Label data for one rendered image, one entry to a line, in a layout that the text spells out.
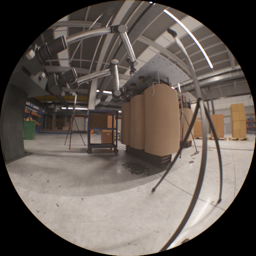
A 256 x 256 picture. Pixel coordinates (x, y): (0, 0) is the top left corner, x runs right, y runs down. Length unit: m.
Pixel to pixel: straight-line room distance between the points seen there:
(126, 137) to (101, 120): 0.64
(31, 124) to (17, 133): 2.69
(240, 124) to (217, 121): 1.41
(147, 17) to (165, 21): 6.30
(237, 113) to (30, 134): 9.19
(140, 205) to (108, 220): 0.23
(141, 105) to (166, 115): 0.52
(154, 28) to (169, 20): 1.83
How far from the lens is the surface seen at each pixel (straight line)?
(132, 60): 1.72
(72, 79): 1.68
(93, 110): 1.84
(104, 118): 1.88
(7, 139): 1.72
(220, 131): 5.38
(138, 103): 1.42
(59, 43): 1.20
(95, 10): 10.12
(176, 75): 1.55
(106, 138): 2.51
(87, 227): 0.57
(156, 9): 4.42
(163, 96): 1.10
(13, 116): 1.78
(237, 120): 5.34
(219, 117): 5.43
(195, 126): 5.71
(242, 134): 5.38
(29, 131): 4.54
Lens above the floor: 0.49
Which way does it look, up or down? 2 degrees up
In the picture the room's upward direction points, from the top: 1 degrees clockwise
